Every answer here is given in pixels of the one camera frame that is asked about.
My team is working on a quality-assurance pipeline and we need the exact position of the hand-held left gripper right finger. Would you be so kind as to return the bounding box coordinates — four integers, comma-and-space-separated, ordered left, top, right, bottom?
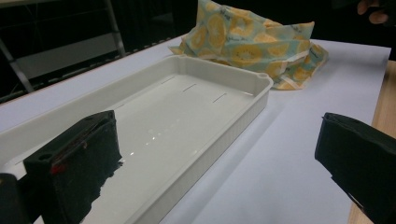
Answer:
314, 112, 396, 224

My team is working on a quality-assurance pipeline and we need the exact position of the grey metal stand frame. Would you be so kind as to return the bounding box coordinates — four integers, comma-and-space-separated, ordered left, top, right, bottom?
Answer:
0, 0, 127, 105

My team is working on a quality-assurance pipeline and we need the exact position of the white paper table cover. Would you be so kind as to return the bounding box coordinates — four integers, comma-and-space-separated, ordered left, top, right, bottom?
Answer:
0, 35, 392, 224

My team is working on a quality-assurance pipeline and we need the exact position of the kiwi print teal packet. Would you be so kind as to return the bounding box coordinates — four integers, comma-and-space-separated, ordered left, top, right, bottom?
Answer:
270, 42, 330, 91
186, 0, 269, 54
168, 35, 219, 63

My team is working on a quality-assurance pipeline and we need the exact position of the white plastic tray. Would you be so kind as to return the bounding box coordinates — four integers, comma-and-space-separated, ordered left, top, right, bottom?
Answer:
0, 54, 275, 224

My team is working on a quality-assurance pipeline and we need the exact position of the yellow patterned cloth bag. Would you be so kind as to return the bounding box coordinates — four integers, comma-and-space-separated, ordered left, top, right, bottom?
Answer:
228, 21, 316, 73

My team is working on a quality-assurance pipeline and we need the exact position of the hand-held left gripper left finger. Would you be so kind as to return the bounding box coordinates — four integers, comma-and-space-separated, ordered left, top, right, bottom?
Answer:
22, 109, 123, 224

